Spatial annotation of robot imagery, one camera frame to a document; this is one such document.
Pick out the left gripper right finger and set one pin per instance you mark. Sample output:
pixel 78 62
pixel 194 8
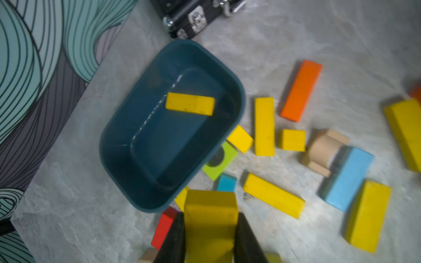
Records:
pixel 246 246

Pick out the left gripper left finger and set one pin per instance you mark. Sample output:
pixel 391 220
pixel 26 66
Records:
pixel 173 249

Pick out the yellow long block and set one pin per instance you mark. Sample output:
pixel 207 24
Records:
pixel 264 127
pixel 193 104
pixel 274 196
pixel 367 215
pixel 404 120

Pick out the red block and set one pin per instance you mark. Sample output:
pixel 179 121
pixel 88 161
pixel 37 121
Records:
pixel 163 227

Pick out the teal long block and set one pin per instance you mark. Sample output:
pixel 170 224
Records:
pixel 226 183

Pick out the green arch block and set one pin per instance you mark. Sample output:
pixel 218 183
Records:
pixel 221 160

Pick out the teal plastic bin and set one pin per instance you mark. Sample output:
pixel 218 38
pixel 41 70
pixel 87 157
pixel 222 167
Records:
pixel 150 152

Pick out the yellow small cube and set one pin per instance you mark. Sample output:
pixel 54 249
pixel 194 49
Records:
pixel 292 140

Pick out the natural wood arch block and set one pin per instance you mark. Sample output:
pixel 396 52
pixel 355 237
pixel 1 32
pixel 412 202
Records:
pixel 322 151

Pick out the light blue long block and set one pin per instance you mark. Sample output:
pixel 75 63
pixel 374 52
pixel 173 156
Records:
pixel 348 178

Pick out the orange long block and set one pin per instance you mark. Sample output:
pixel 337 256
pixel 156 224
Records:
pixel 301 90

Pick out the orange arch block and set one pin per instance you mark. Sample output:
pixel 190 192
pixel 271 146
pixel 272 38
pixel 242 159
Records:
pixel 415 93

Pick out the black hard case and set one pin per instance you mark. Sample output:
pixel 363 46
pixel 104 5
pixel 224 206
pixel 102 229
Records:
pixel 184 19

